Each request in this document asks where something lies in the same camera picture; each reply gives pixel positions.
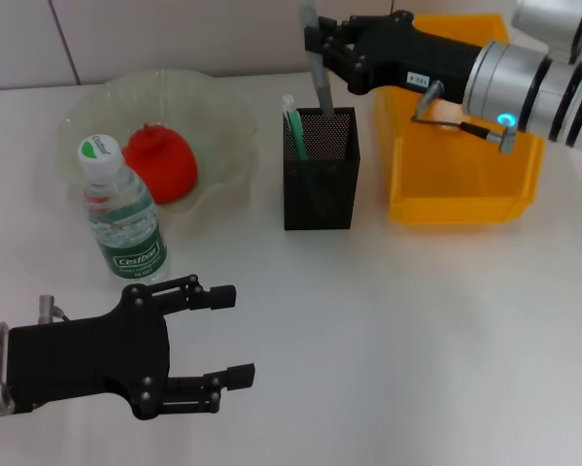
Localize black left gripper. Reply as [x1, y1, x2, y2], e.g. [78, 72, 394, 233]
[7, 274, 257, 421]

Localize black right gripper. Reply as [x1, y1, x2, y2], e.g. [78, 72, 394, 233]
[303, 12, 484, 104]

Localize grey pen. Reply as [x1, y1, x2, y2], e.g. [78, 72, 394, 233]
[299, 0, 336, 118]

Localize green utility knife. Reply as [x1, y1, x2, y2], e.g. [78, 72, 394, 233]
[281, 94, 311, 161]

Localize clear green-label water bottle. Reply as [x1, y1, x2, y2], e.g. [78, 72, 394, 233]
[78, 134, 170, 283]

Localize red tomato-like fruit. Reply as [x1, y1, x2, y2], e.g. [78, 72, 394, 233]
[121, 123, 199, 205]

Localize pale green glass fruit plate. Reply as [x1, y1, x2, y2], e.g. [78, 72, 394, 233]
[56, 69, 260, 227]

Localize black mesh pen holder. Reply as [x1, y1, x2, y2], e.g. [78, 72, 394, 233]
[283, 106, 361, 231]

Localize yellow plastic bin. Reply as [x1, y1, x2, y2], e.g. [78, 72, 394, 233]
[373, 13, 547, 225]

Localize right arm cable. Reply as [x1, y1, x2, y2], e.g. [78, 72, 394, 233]
[410, 81, 520, 154]

